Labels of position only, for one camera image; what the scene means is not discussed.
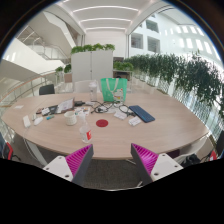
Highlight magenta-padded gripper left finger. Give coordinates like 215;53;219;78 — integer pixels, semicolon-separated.
42;143;95;187

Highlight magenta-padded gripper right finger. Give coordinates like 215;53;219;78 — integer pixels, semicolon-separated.
130;142;185;187

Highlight clear plastic water bottle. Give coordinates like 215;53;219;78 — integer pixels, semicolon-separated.
78;111;93;145

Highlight small clear plastic packet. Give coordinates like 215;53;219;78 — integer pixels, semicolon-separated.
128;115;143;127

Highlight white grid-pattern mug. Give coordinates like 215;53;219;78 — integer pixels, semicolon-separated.
63;110;78;127

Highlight flat round red coaster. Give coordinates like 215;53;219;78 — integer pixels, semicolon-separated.
95;119;110;128

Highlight dark blue keyboard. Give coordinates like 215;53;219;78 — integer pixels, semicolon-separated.
128;104;156;124

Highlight colourful sticker sheet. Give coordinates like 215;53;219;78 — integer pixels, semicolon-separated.
73;106;91;116

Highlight white printed card packet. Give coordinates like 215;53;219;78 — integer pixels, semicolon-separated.
113;110;128;121

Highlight open white booklet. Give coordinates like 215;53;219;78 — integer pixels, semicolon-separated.
54;97;76;115

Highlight black flat case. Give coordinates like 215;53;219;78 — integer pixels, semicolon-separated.
41;104;59;116

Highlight tall clear white-lidded bottle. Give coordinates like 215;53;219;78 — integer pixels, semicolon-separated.
88;80;98;103

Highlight red black office chair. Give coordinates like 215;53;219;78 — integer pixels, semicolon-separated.
0;133;16;161

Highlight white chair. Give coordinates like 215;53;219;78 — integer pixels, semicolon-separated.
73;79;101;94

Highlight green tote bag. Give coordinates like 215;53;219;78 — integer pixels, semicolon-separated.
100;77;128;103

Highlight low planter with plants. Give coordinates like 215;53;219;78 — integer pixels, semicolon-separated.
54;63;73;84

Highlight long green plant hedge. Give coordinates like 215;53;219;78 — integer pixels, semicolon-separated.
113;49;224;118

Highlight white cabinet with plants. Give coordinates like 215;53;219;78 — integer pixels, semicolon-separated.
70;43;116;84

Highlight ceiling light strips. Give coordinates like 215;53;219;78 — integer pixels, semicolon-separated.
71;4;141;33

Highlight tangled black cables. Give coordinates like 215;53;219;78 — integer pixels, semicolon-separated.
89;100;134;118

